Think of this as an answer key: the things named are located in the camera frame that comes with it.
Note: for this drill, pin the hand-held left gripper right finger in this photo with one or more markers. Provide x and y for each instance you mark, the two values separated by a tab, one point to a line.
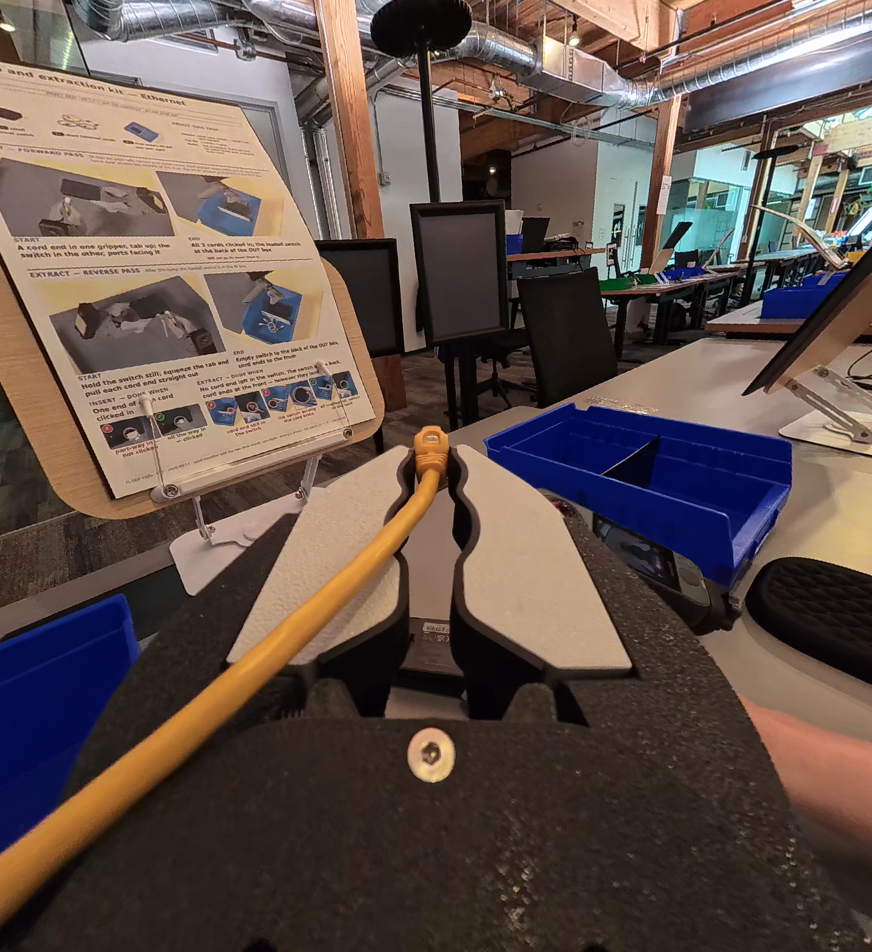
540	580

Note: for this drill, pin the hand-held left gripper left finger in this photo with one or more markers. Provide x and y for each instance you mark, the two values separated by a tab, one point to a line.
317	565

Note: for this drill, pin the blue plastic bin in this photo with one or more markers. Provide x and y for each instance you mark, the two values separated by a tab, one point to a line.
674	491
805	298
34	714

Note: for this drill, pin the person's right forearm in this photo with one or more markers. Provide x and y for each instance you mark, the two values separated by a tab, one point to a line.
852	789

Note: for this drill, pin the white stand base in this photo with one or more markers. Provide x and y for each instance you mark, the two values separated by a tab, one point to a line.
228	543

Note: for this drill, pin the black office chair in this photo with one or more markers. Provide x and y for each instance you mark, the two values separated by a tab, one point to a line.
567	335

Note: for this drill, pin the black textured pad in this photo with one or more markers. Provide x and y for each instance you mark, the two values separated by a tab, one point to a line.
838	618

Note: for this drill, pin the green-topped table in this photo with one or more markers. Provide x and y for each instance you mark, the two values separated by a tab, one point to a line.
659	283

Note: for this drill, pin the printed instruction poster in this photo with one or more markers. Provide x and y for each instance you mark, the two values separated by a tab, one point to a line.
153	268

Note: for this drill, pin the wooden pillar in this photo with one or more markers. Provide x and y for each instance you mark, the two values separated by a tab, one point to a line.
350	119

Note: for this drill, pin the black pole with round top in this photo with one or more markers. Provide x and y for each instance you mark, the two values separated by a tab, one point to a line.
421	23

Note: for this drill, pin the silver ventilation duct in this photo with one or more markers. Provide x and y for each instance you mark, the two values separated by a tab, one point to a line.
585	67

